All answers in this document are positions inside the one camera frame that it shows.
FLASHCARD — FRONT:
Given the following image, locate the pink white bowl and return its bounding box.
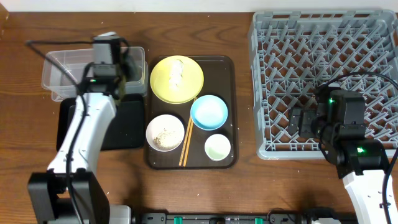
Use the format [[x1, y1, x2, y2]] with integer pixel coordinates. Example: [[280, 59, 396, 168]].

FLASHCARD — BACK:
[[146, 114, 185, 152]]

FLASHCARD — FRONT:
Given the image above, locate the wooden chopstick left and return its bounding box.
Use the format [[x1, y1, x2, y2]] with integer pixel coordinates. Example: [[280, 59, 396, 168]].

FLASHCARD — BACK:
[[178, 116, 193, 167]]

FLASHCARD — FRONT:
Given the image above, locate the light blue bowl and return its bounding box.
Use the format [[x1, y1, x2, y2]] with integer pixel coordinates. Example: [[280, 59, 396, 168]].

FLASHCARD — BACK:
[[190, 95, 228, 131]]

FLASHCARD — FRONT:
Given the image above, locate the white green cup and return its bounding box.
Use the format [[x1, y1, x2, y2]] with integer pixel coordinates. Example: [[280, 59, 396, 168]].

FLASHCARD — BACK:
[[205, 134, 231, 162]]

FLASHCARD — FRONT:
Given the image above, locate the grey dishwasher rack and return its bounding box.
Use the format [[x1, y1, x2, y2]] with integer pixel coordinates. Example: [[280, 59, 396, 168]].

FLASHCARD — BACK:
[[248, 10, 397, 160]]

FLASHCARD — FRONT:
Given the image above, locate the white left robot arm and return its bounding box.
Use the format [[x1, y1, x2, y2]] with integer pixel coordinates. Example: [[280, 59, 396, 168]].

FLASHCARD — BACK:
[[27, 62, 132, 223]]

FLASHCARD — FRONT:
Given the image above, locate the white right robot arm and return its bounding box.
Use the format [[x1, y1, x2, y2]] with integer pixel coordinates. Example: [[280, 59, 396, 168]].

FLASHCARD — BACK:
[[288, 88, 397, 223]]

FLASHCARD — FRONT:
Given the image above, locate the rice food waste pile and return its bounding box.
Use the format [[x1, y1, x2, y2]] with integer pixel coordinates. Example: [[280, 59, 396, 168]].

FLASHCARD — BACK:
[[154, 129, 179, 150]]

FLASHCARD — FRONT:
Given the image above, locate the dark brown serving tray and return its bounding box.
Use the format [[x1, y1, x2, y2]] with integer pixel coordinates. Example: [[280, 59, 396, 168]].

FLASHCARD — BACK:
[[144, 55, 239, 170]]

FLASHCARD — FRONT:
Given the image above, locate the clear plastic waste bin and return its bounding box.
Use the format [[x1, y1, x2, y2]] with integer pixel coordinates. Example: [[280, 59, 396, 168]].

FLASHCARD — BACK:
[[42, 47, 148, 102]]

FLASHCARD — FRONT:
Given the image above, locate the wooden chopstick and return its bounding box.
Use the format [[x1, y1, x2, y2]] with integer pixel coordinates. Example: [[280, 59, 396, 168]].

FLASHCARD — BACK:
[[178, 116, 193, 167], [180, 115, 194, 167]]

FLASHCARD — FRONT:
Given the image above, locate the black waste bin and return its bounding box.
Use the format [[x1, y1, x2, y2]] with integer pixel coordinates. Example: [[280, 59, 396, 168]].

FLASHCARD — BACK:
[[56, 94, 145, 151]]

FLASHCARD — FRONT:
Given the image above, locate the wooden chopstick right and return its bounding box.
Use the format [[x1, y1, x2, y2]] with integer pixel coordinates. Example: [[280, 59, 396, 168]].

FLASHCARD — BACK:
[[180, 115, 194, 167]]

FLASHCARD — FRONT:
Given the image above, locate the yellow plate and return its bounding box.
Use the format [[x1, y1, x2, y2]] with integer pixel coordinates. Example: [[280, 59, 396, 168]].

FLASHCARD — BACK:
[[150, 55, 204, 104]]

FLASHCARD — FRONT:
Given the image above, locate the white tissue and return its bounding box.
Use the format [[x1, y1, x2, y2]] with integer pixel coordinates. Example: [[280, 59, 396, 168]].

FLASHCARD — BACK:
[[169, 59, 184, 90]]

